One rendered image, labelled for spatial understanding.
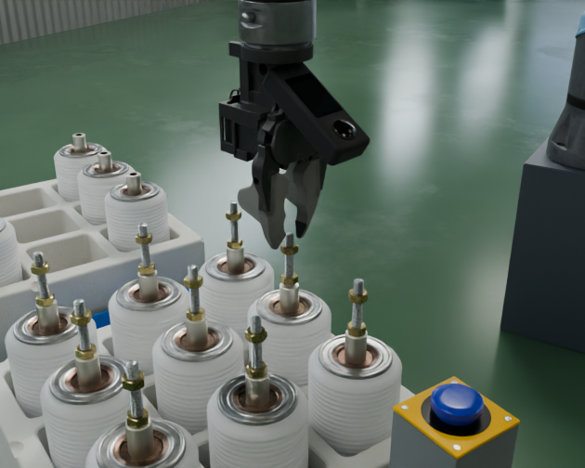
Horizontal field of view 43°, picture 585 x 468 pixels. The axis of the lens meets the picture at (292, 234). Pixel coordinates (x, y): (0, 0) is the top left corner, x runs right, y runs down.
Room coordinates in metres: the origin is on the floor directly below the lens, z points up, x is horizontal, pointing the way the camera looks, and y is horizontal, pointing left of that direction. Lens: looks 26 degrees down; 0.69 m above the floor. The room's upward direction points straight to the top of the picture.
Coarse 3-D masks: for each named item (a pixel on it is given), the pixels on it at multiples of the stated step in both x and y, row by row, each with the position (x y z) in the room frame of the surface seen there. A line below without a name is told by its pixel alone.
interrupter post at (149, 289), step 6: (138, 276) 0.75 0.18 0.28; (144, 276) 0.74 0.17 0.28; (150, 276) 0.74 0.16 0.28; (156, 276) 0.75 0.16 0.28; (138, 282) 0.75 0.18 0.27; (144, 282) 0.74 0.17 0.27; (150, 282) 0.74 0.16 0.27; (156, 282) 0.75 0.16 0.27; (144, 288) 0.74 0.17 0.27; (150, 288) 0.74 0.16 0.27; (156, 288) 0.75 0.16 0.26; (144, 294) 0.74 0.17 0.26; (150, 294) 0.74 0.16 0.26; (156, 294) 0.75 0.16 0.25
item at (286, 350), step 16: (320, 320) 0.70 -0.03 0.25; (272, 336) 0.68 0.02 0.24; (288, 336) 0.68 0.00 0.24; (304, 336) 0.68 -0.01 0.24; (320, 336) 0.69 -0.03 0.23; (272, 352) 0.68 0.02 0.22; (288, 352) 0.68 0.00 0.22; (304, 352) 0.68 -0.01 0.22; (272, 368) 0.68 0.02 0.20; (288, 368) 0.68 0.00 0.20; (304, 368) 0.68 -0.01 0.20; (304, 384) 0.68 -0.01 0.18
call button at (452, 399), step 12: (444, 384) 0.48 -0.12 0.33; (456, 384) 0.48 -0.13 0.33; (432, 396) 0.46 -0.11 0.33; (444, 396) 0.46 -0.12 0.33; (456, 396) 0.46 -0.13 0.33; (468, 396) 0.46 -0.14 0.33; (480, 396) 0.46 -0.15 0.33; (432, 408) 0.46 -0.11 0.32; (444, 408) 0.45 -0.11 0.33; (456, 408) 0.45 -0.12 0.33; (468, 408) 0.45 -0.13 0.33; (480, 408) 0.45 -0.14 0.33; (444, 420) 0.45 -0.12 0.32; (456, 420) 0.44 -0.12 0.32; (468, 420) 0.44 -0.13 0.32
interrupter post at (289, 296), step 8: (280, 288) 0.72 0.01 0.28; (288, 288) 0.71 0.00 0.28; (296, 288) 0.72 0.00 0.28; (280, 296) 0.72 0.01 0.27; (288, 296) 0.71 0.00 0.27; (296, 296) 0.72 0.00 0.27; (280, 304) 0.72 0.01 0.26; (288, 304) 0.71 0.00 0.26; (296, 304) 0.72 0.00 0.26; (288, 312) 0.71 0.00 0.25
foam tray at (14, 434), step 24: (0, 384) 0.67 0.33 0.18; (0, 408) 0.63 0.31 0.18; (0, 432) 0.61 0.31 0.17; (24, 432) 0.60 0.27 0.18; (312, 432) 0.60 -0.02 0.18; (0, 456) 0.64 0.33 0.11; (24, 456) 0.56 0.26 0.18; (48, 456) 0.61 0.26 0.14; (312, 456) 0.57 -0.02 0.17; (336, 456) 0.56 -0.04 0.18; (360, 456) 0.56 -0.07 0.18; (384, 456) 0.56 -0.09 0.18
